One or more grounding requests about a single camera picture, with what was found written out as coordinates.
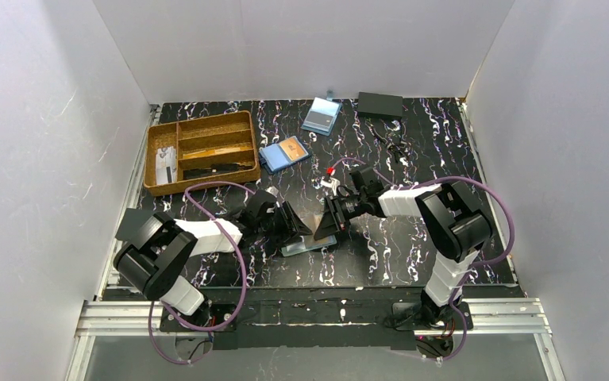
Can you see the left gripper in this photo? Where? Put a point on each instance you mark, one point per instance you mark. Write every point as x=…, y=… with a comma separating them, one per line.
x=280, y=221

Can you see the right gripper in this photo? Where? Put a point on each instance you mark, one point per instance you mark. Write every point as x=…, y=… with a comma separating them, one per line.
x=340, y=213

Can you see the green card holder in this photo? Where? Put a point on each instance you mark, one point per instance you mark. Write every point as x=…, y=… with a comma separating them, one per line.
x=308, y=243

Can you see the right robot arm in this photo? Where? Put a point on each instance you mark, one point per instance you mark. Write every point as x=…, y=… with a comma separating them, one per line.
x=455, y=221

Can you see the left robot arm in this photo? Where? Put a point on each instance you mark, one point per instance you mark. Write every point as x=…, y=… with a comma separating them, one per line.
x=156, y=249

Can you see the blue card holder orange card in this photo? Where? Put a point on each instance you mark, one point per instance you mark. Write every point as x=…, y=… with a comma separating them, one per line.
x=283, y=154

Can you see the blue card holder grey card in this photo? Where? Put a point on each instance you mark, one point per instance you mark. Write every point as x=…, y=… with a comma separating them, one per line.
x=321, y=116

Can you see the black cards in tray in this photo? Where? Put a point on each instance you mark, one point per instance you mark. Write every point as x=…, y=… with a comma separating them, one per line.
x=214, y=169

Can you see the orange card in tray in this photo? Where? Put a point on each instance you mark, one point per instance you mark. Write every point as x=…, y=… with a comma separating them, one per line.
x=210, y=152

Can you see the white cards in tray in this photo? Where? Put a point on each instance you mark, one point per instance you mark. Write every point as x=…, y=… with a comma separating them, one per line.
x=166, y=165

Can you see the woven brown organizer tray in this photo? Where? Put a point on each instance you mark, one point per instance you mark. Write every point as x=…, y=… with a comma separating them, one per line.
x=218, y=131

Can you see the black binder clips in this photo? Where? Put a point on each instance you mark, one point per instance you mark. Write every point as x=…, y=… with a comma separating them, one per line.
x=393, y=142

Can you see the black box at back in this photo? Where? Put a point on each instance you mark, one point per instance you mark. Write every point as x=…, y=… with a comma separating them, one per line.
x=382, y=106

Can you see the black wallet at left edge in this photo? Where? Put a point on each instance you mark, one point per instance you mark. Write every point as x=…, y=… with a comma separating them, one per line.
x=131, y=222

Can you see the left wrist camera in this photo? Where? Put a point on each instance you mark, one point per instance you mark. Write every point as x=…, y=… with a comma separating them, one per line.
x=274, y=192

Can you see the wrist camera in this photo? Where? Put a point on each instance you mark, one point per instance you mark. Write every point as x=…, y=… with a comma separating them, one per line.
x=274, y=192
x=329, y=181

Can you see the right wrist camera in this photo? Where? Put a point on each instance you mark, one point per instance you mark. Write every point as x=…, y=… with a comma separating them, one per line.
x=329, y=181

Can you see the aluminium frame rail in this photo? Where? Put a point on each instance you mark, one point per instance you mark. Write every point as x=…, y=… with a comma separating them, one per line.
x=489, y=316

